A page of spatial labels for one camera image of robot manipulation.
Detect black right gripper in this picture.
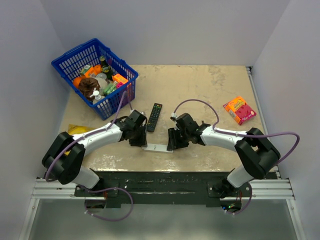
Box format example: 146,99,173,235
167,127,190,151

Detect white air conditioner remote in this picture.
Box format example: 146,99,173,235
142,143,174,153

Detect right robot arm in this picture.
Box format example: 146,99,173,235
167,113,281,198

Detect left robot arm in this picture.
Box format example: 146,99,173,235
41,110,148,196

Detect black TV remote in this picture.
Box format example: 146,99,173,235
146,103,163,133

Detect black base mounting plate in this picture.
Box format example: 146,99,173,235
72,170,278,208

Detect white pump bottle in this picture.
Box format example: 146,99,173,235
89,88,105,105

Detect green sponge pack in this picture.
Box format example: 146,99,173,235
103,82,117,96

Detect orange pink box in basket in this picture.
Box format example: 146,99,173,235
112,73,128,89

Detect yellow Lays chips bag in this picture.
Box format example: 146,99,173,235
64,124,96,157

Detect pink orange snack box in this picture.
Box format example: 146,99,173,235
223,96,257,126

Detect tin can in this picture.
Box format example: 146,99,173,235
95,72,107,80

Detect brown crumpled bag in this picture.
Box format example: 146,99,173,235
78,77,100,101

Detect green glass bottle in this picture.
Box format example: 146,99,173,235
99,55,113,81

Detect blue plastic basket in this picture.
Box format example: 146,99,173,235
51,38,138,120

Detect orange juice carton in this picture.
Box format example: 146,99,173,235
80,64,101,78

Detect orange fruit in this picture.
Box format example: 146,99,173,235
72,76,82,89

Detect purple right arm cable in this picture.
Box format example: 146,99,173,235
172,99,301,166

